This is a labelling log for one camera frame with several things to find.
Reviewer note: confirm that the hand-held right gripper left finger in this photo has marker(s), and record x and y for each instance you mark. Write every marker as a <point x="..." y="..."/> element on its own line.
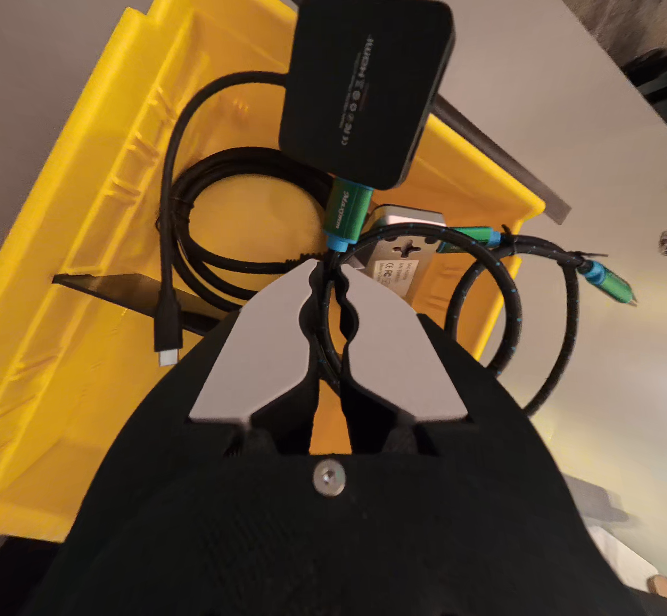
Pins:
<point x="255" y="366"/>

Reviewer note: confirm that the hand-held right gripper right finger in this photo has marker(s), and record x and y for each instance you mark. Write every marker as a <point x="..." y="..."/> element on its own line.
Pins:
<point x="406" y="366"/>

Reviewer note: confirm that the silver port hub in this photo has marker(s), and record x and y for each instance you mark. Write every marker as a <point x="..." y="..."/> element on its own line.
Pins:
<point x="401" y="256"/>

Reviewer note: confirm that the black square hub lead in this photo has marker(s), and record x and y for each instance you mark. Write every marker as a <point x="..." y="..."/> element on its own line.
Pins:
<point x="167" y="209"/>

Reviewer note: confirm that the yellow plastic bin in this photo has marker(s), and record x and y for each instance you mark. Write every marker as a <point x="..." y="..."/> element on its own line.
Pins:
<point x="83" y="209"/>

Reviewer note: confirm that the black square adapter hub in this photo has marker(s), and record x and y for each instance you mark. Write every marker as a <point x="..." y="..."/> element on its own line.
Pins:
<point x="365" y="84"/>

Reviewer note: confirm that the dark bin divider panel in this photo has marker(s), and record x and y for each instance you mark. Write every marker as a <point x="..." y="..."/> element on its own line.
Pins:
<point x="115" y="298"/>

